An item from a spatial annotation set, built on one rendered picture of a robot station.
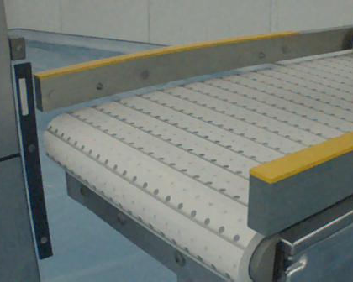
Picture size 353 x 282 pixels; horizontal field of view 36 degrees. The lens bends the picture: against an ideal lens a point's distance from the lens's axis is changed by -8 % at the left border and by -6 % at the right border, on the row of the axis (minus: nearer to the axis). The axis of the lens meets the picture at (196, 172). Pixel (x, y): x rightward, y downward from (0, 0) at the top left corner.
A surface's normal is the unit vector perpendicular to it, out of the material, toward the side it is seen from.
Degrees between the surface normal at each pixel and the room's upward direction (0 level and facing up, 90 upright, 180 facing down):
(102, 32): 90
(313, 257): 90
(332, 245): 90
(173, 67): 90
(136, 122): 0
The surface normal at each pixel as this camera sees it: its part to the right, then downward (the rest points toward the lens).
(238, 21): -0.59, 0.33
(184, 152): 0.00, -0.91
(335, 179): 0.63, 0.32
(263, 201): -0.77, 0.26
